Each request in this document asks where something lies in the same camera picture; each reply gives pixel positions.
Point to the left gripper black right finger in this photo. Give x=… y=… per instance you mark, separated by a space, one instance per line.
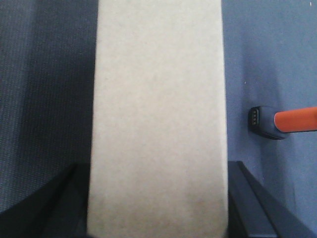
x=255 y=213

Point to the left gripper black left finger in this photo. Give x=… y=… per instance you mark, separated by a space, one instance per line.
x=56 y=210

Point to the orange black barcode scanner gun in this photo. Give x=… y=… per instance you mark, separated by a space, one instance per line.
x=270 y=123

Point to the brown cardboard package box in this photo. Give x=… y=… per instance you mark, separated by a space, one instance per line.
x=159 y=146

